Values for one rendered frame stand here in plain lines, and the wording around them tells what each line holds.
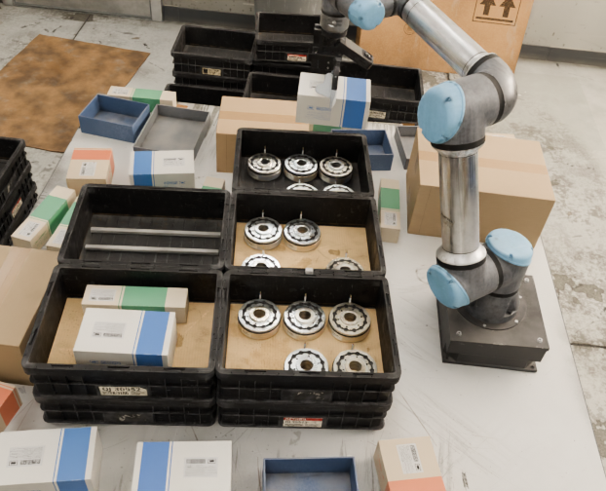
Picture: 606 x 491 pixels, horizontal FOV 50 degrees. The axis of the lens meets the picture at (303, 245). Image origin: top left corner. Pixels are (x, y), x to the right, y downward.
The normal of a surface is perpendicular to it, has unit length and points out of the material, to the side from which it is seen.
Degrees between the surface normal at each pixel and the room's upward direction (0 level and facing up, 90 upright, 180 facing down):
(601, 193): 0
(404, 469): 0
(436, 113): 85
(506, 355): 90
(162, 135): 0
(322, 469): 90
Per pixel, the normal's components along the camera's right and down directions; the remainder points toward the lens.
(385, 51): -0.04, 0.45
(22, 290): 0.07, -0.71
